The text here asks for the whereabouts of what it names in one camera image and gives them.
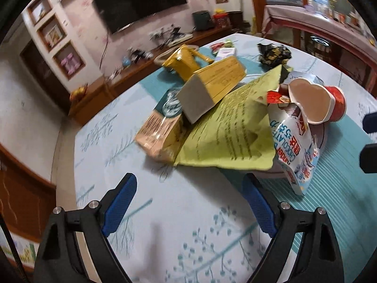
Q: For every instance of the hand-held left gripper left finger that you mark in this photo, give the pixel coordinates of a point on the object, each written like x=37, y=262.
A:
x=120, y=203

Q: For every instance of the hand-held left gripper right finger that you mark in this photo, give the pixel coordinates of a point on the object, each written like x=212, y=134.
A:
x=259, y=206

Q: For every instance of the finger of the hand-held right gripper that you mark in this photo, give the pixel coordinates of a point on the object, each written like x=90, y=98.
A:
x=369, y=159
x=370, y=122

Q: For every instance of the red plastic cup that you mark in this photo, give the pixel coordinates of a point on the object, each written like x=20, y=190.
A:
x=337, y=101

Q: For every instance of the heart-shaped pink cup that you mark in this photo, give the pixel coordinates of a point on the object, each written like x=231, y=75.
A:
x=306, y=100

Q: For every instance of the white printed snack wrapper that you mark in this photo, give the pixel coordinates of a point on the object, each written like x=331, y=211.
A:
x=291, y=141

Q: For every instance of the white packet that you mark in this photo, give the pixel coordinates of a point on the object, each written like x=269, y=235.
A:
x=309, y=77

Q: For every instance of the tan and teal carton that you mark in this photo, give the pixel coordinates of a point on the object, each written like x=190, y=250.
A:
x=159, y=129

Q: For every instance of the yellow-green printed pouch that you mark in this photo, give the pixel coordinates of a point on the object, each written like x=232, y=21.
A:
x=235, y=123

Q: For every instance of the black and gold wrapper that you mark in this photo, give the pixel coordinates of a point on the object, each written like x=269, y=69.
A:
x=274, y=53

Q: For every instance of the yellow carton with grey end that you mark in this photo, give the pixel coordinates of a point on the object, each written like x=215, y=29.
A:
x=218, y=79

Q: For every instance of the yellow stand-up pouch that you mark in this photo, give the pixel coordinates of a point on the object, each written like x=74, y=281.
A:
x=182, y=62

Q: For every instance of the white lavender carton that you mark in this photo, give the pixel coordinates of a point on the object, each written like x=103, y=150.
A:
x=225, y=53

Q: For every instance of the red and green packet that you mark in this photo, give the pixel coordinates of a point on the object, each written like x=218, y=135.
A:
x=219, y=45

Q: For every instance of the table with white-teal cloth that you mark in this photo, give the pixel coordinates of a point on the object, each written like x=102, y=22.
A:
x=176, y=212

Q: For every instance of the steel pot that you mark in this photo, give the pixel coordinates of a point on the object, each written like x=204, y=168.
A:
x=321, y=44

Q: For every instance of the small wooden side cabinet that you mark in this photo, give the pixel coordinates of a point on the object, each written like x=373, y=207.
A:
x=91, y=106

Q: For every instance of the fruit basket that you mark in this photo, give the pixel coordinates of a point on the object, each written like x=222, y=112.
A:
x=79, y=93

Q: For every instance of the long wooden television cabinet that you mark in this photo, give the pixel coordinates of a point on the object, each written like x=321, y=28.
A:
x=129, y=75

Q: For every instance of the small blue globe ornament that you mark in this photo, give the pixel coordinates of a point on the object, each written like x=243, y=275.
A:
x=126, y=62

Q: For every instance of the dark doorway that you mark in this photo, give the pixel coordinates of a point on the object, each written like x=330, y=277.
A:
x=41, y=76

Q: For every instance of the dark brown bin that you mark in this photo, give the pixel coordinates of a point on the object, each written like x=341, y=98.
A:
x=235, y=19

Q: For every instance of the white set-top device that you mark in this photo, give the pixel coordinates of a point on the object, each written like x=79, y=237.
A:
x=181, y=39

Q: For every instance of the dark green heater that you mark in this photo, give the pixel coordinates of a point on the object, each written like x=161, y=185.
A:
x=202, y=20

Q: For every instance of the black flat television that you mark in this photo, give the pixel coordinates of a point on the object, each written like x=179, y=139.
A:
x=138, y=3

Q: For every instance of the colourful wall poster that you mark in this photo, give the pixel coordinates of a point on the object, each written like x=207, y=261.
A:
x=20, y=253

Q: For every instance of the wall niche with pink items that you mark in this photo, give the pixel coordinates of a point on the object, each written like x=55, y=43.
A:
x=69, y=62

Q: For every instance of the wall niche with photo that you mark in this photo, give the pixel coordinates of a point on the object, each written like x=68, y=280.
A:
x=52, y=33

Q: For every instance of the wall niche with white paper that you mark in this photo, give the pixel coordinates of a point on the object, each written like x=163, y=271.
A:
x=41, y=9

